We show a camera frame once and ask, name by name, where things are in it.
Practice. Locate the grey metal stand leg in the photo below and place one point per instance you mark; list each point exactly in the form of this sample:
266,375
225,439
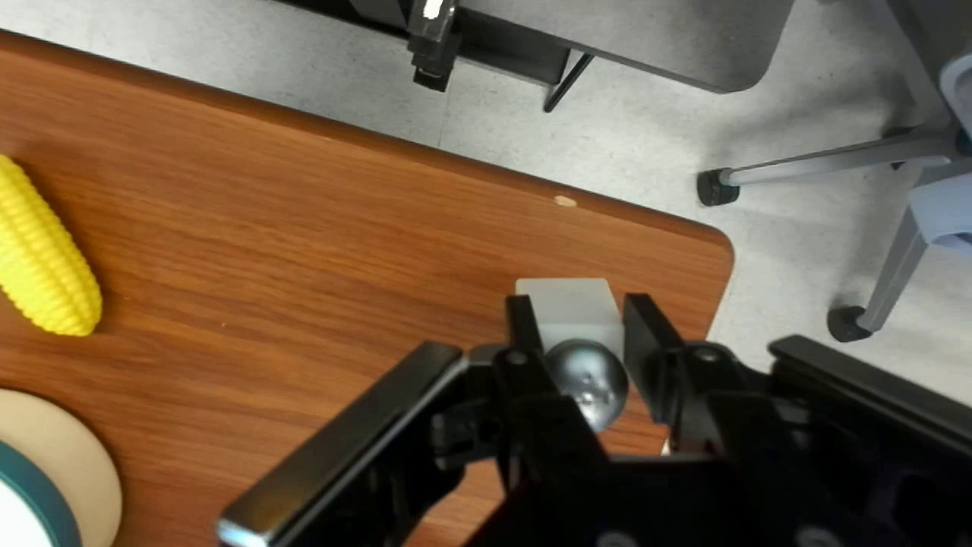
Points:
892,278
831,160

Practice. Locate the yellow toy corn cob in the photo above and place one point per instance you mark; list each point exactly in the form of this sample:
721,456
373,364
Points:
39,254

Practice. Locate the light blue plastic cover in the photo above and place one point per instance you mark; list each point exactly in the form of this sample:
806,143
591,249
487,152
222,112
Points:
946,201

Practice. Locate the white salt shaker metal cap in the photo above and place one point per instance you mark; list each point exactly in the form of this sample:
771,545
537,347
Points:
577,315

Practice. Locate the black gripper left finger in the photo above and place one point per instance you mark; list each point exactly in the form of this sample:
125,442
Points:
343,456

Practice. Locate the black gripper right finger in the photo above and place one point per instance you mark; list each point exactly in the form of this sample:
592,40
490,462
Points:
708,397

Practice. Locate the white bowl teal band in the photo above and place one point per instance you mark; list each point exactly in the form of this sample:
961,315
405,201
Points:
61,464

